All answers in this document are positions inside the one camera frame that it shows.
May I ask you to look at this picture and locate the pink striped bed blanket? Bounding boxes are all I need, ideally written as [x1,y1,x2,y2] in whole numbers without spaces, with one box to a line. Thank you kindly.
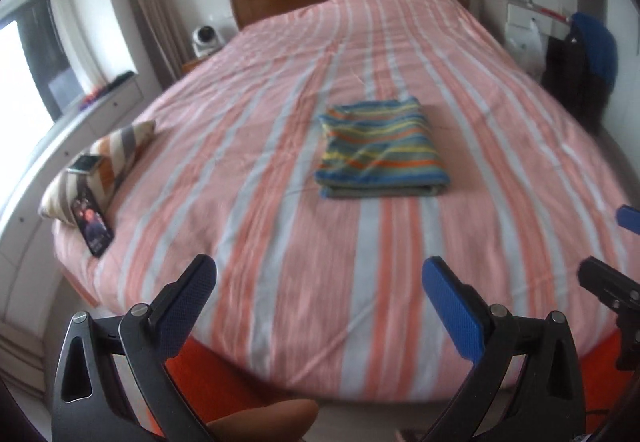
[52,0,640,403]

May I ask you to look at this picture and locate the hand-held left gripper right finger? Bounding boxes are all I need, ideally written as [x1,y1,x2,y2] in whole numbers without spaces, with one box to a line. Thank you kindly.
[421,256,588,442]

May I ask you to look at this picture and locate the wooden nightstand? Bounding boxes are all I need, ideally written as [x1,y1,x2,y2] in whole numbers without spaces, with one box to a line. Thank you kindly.
[181,54,216,75]

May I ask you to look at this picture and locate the black smartphone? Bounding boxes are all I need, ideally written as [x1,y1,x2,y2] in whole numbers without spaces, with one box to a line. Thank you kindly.
[70,182,116,257]

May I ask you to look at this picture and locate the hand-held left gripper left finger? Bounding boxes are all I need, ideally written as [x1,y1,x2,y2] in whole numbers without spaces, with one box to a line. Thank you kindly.
[50,253,218,442]

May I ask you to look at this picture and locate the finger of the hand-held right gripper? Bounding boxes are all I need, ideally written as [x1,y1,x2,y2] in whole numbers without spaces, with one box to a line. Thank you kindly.
[617,204,640,235]
[577,257,640,370]

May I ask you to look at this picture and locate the striped pillow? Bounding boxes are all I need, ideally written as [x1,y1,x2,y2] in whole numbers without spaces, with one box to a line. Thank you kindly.
[40,119,157,225]

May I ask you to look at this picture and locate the dark hanging clothes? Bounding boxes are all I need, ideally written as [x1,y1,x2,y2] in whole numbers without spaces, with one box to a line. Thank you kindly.
[540,12,613,133]

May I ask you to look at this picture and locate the small silver phone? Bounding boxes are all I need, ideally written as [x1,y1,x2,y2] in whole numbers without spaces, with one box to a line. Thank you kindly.
[67,154,103,175]

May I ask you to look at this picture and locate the white plastic bag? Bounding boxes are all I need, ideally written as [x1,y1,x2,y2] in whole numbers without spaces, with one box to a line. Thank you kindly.
[522,19,546,73]

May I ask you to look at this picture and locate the blue garment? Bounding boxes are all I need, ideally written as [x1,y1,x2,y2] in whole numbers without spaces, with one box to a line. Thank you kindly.
[570,12,618,88]

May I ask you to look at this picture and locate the multicolour striped towel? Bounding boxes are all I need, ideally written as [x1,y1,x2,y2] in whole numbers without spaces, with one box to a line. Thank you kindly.
[314,96,451,199]

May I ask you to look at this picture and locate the window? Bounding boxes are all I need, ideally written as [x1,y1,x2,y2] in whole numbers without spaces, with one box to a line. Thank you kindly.
[0,0,88,123]

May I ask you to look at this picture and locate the small white camera device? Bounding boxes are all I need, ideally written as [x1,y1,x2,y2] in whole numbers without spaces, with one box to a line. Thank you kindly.
[191,24,223,57]

